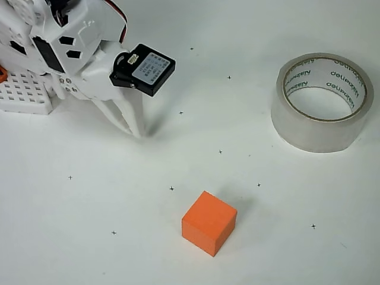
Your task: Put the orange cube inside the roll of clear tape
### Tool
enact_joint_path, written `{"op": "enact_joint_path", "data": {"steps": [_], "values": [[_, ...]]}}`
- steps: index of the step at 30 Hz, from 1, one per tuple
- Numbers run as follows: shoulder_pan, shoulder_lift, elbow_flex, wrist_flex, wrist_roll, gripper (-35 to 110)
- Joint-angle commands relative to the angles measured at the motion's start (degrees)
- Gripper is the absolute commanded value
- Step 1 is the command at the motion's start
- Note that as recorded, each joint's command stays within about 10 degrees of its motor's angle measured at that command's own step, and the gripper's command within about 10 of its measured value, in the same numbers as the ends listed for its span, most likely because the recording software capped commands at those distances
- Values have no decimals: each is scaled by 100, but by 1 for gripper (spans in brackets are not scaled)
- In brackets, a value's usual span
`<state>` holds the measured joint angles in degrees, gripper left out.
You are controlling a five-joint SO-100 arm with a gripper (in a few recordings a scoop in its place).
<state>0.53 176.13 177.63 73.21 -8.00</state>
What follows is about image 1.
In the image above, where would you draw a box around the orange cube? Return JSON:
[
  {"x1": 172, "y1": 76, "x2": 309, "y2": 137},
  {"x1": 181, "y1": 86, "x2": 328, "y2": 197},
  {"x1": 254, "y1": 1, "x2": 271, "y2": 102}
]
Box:
[{"x1": 181, "y1": 190, "x2": 238, "y2": 258}]

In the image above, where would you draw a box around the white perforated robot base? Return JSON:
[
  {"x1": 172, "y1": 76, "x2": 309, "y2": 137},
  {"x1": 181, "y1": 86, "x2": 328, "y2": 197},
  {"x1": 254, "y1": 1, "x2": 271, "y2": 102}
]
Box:
[{"x1": 0, "y1": 69, "x2": 55, "y2": 116}]

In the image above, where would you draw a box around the clear packing tape roll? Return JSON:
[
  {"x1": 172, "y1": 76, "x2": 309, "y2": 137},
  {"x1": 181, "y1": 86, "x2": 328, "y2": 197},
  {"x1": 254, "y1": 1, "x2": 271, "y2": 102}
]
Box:
[{"x1": 271, "y1": 52, "x2": 375, "y2": 154}]

